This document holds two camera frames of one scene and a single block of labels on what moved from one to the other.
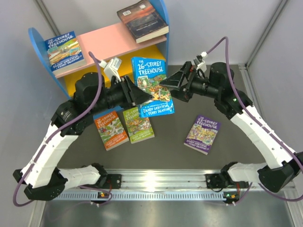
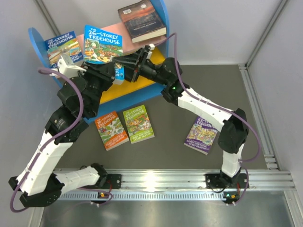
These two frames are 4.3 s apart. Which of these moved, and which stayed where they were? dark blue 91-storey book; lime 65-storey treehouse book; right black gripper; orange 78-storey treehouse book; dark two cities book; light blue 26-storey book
Moved: right black gripper; light blue 26-storey book
Stayed: dark two cities book; orange 78-storey treehouse book; dark blue 91-storey book; lime 65-storey treehouse book
